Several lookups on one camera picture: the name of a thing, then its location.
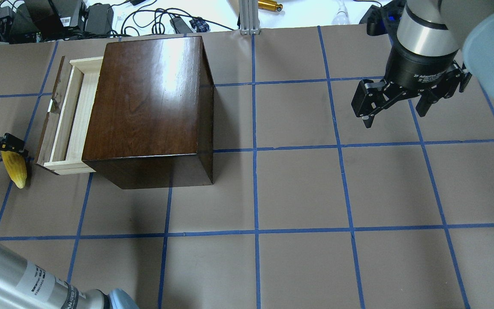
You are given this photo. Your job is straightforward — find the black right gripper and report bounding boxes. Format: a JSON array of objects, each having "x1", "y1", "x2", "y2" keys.
[{"x1": 351, "y1": 44, "x2": 472, "y2": 128}]

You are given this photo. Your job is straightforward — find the yellow toy corn cob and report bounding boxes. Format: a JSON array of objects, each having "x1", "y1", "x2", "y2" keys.
[{"x1": 1, "y1": 152, "x2": 27, "y2": 188}]

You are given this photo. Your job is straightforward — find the wooden drawer with white handle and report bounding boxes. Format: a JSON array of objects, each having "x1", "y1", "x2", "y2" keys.
[{"x1": 34, "y1": 57, "x2": 103, "y2": 175}]

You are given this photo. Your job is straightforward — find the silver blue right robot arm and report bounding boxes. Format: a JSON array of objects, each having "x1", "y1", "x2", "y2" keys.
[{"x1": 351, "y1": 0, "x2": 494, "y2": 128}]

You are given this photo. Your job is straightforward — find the dark wooden drawer cabinet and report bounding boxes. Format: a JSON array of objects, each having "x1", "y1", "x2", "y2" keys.
[{"x1": 81, "y1": 36, "x2": 214, "y2": 189}]

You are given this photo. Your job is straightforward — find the gold metal cylinder tool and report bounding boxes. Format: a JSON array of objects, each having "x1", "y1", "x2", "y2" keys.
[{"x1": 257, "y1": 0, "x2": 283, "y2": 12}]

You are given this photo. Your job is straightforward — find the aluminium frame post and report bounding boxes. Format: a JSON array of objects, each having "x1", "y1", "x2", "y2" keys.
[{"x1": 239, "y1": 0, "x2": 260, "y2": 35}]

